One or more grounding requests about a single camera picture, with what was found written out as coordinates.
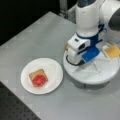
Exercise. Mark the brown toast slice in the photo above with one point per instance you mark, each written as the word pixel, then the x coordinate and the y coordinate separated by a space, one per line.
pixel 38 72

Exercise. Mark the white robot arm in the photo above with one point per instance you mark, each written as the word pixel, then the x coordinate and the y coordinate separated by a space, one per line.
pixel 91 18

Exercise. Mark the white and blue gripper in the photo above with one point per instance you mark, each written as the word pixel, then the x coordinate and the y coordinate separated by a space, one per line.
pixel 82 50

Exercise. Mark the white paper plate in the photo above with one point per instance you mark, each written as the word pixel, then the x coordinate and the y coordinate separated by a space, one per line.
pixel 52 69

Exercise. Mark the red tomato piece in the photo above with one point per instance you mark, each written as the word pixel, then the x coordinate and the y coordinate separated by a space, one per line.
pixel 39 80

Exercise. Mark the yellow cheese slice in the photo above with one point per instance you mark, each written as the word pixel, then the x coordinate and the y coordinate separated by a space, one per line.
pixel 112 51

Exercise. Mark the white divided round tray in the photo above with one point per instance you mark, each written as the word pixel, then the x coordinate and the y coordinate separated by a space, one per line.
pixel 98 72

